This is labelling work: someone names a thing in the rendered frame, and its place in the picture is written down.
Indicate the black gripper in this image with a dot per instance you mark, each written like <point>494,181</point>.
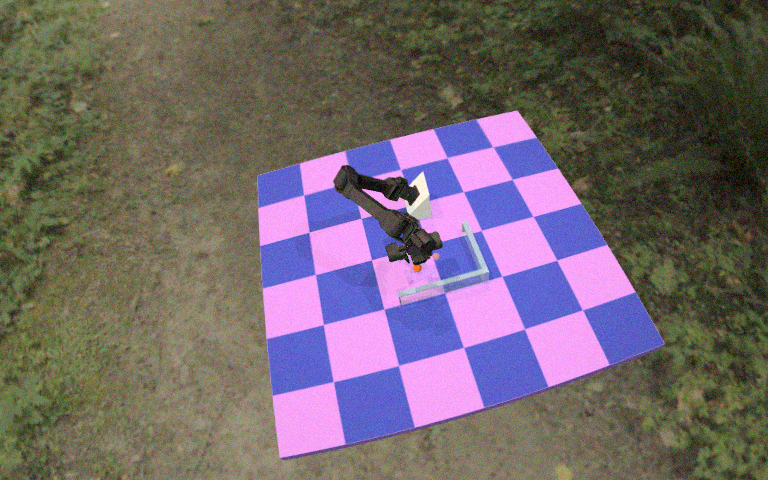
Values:
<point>396,253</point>

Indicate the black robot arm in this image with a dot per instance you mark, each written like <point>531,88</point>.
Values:
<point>350,184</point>

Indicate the low clear corner walls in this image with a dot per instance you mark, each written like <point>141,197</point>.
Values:
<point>450,287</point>

